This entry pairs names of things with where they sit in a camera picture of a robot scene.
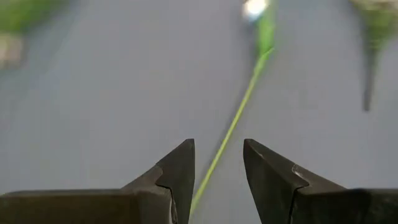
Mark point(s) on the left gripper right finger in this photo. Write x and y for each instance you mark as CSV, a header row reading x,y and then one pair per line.
x,y
326,208

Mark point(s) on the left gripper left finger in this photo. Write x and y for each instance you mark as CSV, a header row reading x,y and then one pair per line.
x,y
93,207

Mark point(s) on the white tulip with green stem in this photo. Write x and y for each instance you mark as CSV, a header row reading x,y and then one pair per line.
x,y
265,34

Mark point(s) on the large white flower bunch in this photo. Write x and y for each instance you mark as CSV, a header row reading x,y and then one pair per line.
x,y
376,28

